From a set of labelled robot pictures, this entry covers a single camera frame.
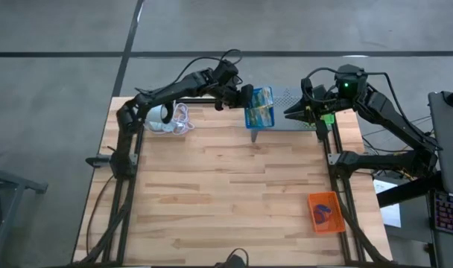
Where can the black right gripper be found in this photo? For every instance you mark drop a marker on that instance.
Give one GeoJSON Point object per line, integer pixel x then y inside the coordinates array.
{"type": "Point", "coordinates": [319, 106]}

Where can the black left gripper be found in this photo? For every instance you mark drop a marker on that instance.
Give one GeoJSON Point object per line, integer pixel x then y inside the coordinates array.
{"type": "Point", "coordinates": [237, 97]}

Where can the green plastic basket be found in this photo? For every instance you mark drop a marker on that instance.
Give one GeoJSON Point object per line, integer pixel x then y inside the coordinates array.
{"type": "Point", "coordinates": [328, 119]}

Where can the blue plastic basket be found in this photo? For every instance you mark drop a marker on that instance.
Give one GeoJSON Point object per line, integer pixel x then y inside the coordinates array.
{"type": "Point", "coordinates": [260, 127]}

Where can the orange plastic basket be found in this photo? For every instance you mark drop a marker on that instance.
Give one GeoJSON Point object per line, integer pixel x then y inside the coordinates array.
{"type": "Point", "coordinates": [334, 223]}

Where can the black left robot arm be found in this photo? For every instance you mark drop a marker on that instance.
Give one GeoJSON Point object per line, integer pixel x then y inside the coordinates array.
{"type": "Point", "coordinates": [174, 87]}

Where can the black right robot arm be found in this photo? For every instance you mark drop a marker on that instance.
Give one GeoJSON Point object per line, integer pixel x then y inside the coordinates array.
{"type": "Point", "coordinates": [390, 115]}

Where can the white cylindrical lamp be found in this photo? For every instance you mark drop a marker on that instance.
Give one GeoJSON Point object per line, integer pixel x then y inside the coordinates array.
{"type": "Point", "coordinates": [155, 117]}

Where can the black beam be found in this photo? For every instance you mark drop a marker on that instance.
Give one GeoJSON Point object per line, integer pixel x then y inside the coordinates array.
{"type": "Point", "coordinates": [409, 191]}

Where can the white paper sheet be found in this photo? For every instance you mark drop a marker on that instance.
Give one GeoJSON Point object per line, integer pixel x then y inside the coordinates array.
{"type": "Point", "coordinates": [392, 217]}

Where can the backlit keyboard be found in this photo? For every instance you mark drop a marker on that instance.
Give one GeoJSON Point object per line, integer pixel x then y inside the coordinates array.
{"type": "Point", "coordinates": [450, 214]}

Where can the grey metal stand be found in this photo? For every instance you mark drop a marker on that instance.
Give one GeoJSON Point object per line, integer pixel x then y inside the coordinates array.
{"type": "Point", "coordinates": [10, 186]}

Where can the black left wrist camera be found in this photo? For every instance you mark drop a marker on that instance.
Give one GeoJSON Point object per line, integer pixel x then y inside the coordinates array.
{"type": "Point", "coordinates": [226, 72]}

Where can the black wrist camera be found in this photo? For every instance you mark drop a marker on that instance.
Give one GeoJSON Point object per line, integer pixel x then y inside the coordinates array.
{"type": "Point", "coordinates": [226, 72]}
{"type": "Point", "coordinates": [319, 92]}

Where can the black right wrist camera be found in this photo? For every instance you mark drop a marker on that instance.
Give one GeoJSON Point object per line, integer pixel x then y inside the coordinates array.
{"type": "Point", "coordinates": [319, 92]}

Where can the black table-level camera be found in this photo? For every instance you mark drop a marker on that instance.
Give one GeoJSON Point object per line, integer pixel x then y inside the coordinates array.
{"type": "Point", "coordinates": [234, 260]}

